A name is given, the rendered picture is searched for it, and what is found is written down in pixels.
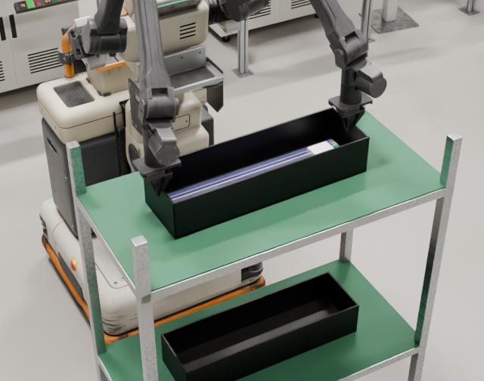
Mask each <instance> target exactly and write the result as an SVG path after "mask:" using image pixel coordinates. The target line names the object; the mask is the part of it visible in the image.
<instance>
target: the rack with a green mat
mask: <svg viewBox="0 0 484 381"><path fill-rule="evenodd" d="M356 126H357V127H358V128H359V129H361V130H362V131H363V132H364V133H365V134H366V135H367V136H369V137H370V140H369V148H368V162H367V170H366V172H363V173H361V174H358V175H354V176H352V177H350V178H346V179H343V180H342V181H338V182H335V183H333V184H329V185H327V186H324V187H321V188H319V189H316V190H313V191H310V192H308V193H305V194H302V195H299V196H297V197H293V198H291V199H289V200H285V201H282V202H280V203H276V204H274V205H272V206H268V207H265V208H263V209H260V210H257V211H255V212H251V213H249V214H246V215H242V216H241V217H238V218H234V219H232V220H230V221H226V222H223V223H221V224H219V225H215V226H212V227H211V228H207V229H204V230H202V231H198V232H196V233H193V234H190V235H188V236H185V237H182V238H179V239H177V240H175V239H174V238H173V236H172V235H171V234H170V233H169V232H168V230H167V229H166V228H165V226H164V225H163V224H162V222H161V221H160V220H159V219H158V217H157V216H156V215H155V214H154V212H153V211H152V210H151V209H150V207H149V206H148V205H147V204H146V202H145V195H144V179H143V178H142V177H141V176H140V172H139V171H137V172H133V173H130V174H128V175H123V176H120V177H118V178H113V179H110V180H108V181H103V182H101V183H97V184H93V185H90V186H88V187H86V186H85V177H84V171H83V164H82V153H81V147H80V145H79V143H78V141H71V142H68V143H66V147H67V158H68V163H69V170H70V180H71V186H72V192H73V202H74V208H75V213H76V224H77V230H78V236H79V246H80V252H81V258H82V269H83V274H84V280H85V291H86V296H87V303H88V313H89V319H90V324H91V330H92V341H93V346H94V353H95V363H96V369H97V375H98V381H175V379H174V377H173V376H172V374H171V373H170V371H169V369H168V368H167V366H166V365H165V363H164V362H163V353H162V343H161V333H165V332H167V331H170V330H173V329H175V328H177V327H181V326H183V325H185V324H189V323H191V322H194V321H197V320H200V319H201V318H205V317H207V316H210V315H212V314H215V313H218V312H220V311H224V310H225V309H228V308H232V307H234V306H236V305H239V304H242V303H245V302H248V301H250V300H252V299H256V298H258V297H260V296H264V295H266V294H269V293H272V292H274V291H276V290H280V289H282V288H285V287H288V286H290V285H293V284H295V283H299V282H300V281H303V280H306V279H309V278H311V277H314V276H317V275H319V274H323V273H324V272H327V271H329V272H330V273H331V274H332V275H333V276H334V277H335V279H336V280H337V281H338V282H339V283H340V284H341V286H342V287H343V288H344V289H345V290H346V291H347V292H348V294H349V295H350V296H351V297H352V298H353V299H354V300H355V301H356V302H357V303H358V304H359V310H358V323H357V330H356V332H354V333H351V334H349V335H347V336H344V337H341V338H339V339H336V340H334V341H332V342H329V343H327V344H324V345H321V346H319V347H317V348H314V349H312V350H310V351H307V352H304V353H302V354H300V355H297V356H295V357H293V358H290V359H287V360H286V361H282V362H280V363H278V364H275V365H273V366H270V367H267V368H265V369H263V370H260V371H258V372H255V373H253V374H250V375H249V376H245V377H243V378H241V379H238V380H235V381H353V380H355V379H358V378H360V377H363V376H365V375H368V374H369V373H373V372H374V371H376V370H379V369H381V368H384V367H386V366H389V365H391V364H394V363H395V362H397V361H400V360H402V359H405V358H407V357H410V356H411V363H410V368H409V373H408V381H420V380H421V375H422V371H423V366H424V358H425V353H426V349H427V340H428V336H429V331H430V323H431V318H432V313H433V306H434V301H435V296H436V288H437V283H438V279H439V271H440V266H441V261H442V253H443V249H444V244H445V235H446V231H447V227H448V218H449V213H450V209H451V201H452V196H453V193H454V188H455V179H456V174H457V170H458V161H459V156H460V152H461V144H462V139H463V138H462V137H461V136H460V135H459V134H458V133H457V132H454V133H451V134H449V135H447V137H446V142H445V151H444V156H443V161H442V170H441V173H440V172H438V171H437V170H436V169H435V168H433V167H432V166H431V165H430V164H429V163H428V162H427V161H426V160H424V159H423V158H422V157H421V156H420V155H418V154H417V153H416V152H415V151H414V150H412V149H411V148H410V147H409V146H408V145H407V144H406V143H405V142H403V141H402V140H401V139H400V138H398V137H397V136H396V135H395V134H394V133H392V132H391V131H390V130H389V129H388V128H387V127H386V126H385V125H383V124H382V123H381V122H380V121H379V120H377V119H376V118H375V117H374V116H372V115H371V114H370V113H369V112H368V111H367V110H365V114H364V115H363V116H362V118H361V119H360V120H359V121H358V122H357V124H356ZM432 200H436V208H435V212H434V217H433V226H432V231H431V236H430V245H429V250H428V255H427V264H426V269H425V274H424V279H423V288H422V293H421V298H420V307H419V312H418V316H417V326H416V330H414V328H413V327H412V326H411V325H410V324H409V323H408V322H407V321H406V320H405V319H404V318H403V317H402V316H401V315H400V314H399V313H398V312H397V311H396V310H395V309H394V307H393V306H392V305H391V304H390V303H389V302H388V301H387V300H386V299H385V298H384V297H383V295H382V294H381V293H380V292H379V291H378V290H377V289H376V288H375V287H374V286H373V284H372V283H371V282H370V281H369V280H368V279H367V278H366V277H365V276H364V275H363V274H362V273H361V272H360V271H359V270H358V269H357V268H356V267H355V266H354V265H353V263H352V262H351V254H352V238H353V231H354V228H358V227H361V226H362V225H366V224H369V223H371V222H373V221H377V220H380V219H382V218H385V217H388V216H391V215H394V214H396V213H399V212H402V211H405V210H407V209H410V208H413V207H415V206H419V205H421V204H424V203H428V202H430V201H432ZM91 227H92V230H93V231H94V232H95V234H96V236H97V237H98V239H99V240H100V242H101V244H102V245H103V247H104V248H105V249H106V251H107V253H108V255H109V256H110V257H111V259H112V261H113V263H114V264H115V266H116V267H117V269H118V270H119V272H120V273H121V275H122V276H123V278H124V280H125V281H126V283H127V284H128V286H129V288H130V289H131V291H132V292H133V294H134V295H135V297H136V303H137V312H138V327H139V333H137V334H135V335H132V336H129V337H126V338H125V339H121V340H118V341H116V342H112V343H111V344H108V345H105V340H104V328H103V322H102V316H101V304H100V298H99V292H98V280H97V274H96V267H95V256H94V250H93V243H92V232H91ZM338 234H341V238H340V255H339V259H337V260H335V261H332V262H328V263H327V264H324V265H321V266H318V267H316V268H313V269H310V270H308V271H304V272H302V273H300V274H296V275H294V276H292V277H288V278H286V279H283V280H280V281H278V282H275V283H272V284H269V285H267V286H265V287H261V288H259V289H257V290H254V291H251V292H248V293H245V294H243V295H240V296H237V297H234V298H233V299H229V300H227V301H224V302H220V303H219V304H216V305H213V306H210V307H208V308H205V309H202V310H199V311H196V312H194V313H192V314H188V315H186V316H184V317H180V318H178V319H175V320H173V321H170V322H167V323H165V324H161V325H159V326H157V327H154V314H153V304H152V301H154V300H156V299H160V298H163V297H165V296H168V295H171V294H173V293H177V292H179V291H182V290H185V289H187V288H190V287H194V286H196V285H198V284H201V283H204V282H207V281H209V280H213V279H215V278H217V277H221V276H224V275H226V274H230V273H232V272H234V271H238V270H240V269H243V268H246V267H249V266H251V265H254V264H257V263H260V262H263V261H265V260H268V259H272V258H274V257H276V256H280V255H283V254H285V253H287V252H291V251H293V250H295V249H299V248H302V247H304V246H308V245H310V244H313V243H316V242H318V241H321V240H324V239H327V238H329V237H332V236H335V235H338Z"/></svg>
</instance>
